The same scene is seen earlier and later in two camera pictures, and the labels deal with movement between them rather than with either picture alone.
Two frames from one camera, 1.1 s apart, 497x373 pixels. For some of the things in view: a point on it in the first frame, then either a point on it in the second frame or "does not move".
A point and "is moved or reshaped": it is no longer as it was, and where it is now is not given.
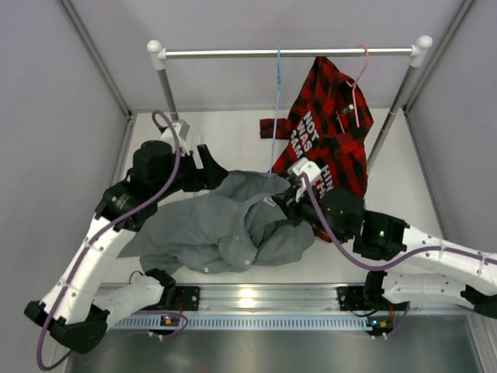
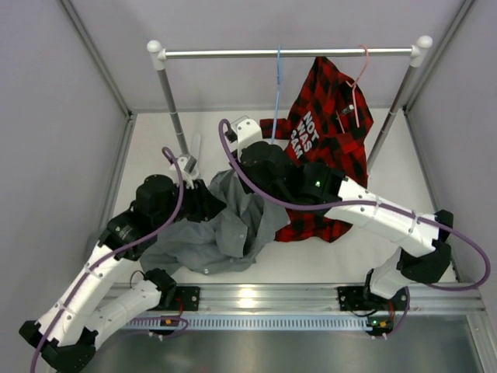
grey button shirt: x=227 y=222 is moved or reshaped
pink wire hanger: x=354 y=92 does not move
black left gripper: x=207 y=178 → x=206 y=203
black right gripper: x=292 y=209 → x=247 y=187
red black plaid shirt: x=329 y=123 does not move
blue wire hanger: x=278 y=74 does not move
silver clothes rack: x=418 y=51 does not move
